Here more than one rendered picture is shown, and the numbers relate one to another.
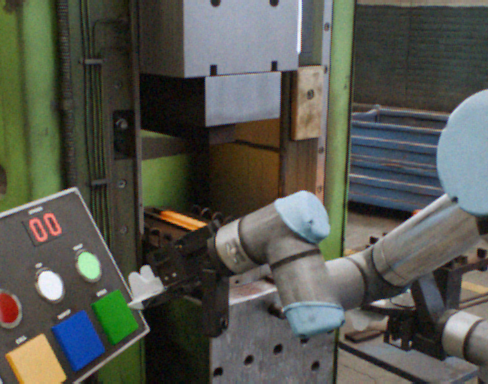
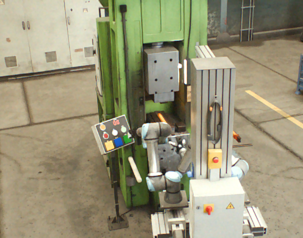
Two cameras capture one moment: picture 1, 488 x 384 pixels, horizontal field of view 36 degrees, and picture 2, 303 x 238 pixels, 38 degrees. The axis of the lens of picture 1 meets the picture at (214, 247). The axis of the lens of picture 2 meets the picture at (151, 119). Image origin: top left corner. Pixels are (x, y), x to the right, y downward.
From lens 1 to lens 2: 3.04 m
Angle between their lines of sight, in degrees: 25
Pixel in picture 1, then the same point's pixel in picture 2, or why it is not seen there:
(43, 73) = (124, 91)
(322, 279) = not seen: hidden behind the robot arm
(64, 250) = (119, 126)
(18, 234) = (110, 123)
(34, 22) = (122, 82)
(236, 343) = (160, 146)
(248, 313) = not seen: hidden behind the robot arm
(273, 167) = (183, 106)
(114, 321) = (126, 139)
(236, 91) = (161, 96)
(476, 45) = not seen: outside the picture
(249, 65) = (165, 90)
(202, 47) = (153, 88)
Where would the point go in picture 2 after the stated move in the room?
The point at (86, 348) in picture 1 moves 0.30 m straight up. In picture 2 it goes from (119, 143) to (116, 114)
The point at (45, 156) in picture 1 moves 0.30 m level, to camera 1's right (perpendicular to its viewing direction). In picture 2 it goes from (124, 105) to (151, 109)
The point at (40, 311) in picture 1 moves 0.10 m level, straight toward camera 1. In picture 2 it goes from (112, 136) to (109, 141)
